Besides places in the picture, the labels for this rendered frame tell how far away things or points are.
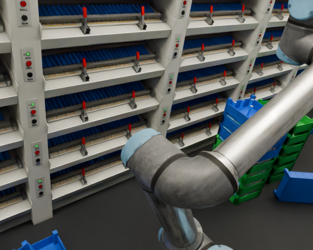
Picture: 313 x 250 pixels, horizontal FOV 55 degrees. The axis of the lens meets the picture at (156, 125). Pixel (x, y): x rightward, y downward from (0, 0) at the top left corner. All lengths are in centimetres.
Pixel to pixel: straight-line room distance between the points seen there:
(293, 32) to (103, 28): 70
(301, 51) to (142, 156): 56
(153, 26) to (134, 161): 84
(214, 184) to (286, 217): 136
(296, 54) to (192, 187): 54
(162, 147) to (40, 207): 100
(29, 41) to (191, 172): 74
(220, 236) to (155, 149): 108
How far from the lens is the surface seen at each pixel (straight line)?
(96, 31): 124
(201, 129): 215
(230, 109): 171
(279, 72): 251
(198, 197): 63
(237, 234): 174
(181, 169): 63
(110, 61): 137
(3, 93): 119
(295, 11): 96
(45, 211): 161
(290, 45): 98
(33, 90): 120
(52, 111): 136
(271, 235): 182
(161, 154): 66
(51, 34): 117
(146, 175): 67
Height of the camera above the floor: 127
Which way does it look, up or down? 32 degrees down
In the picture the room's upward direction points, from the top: 10 degrees clockwise
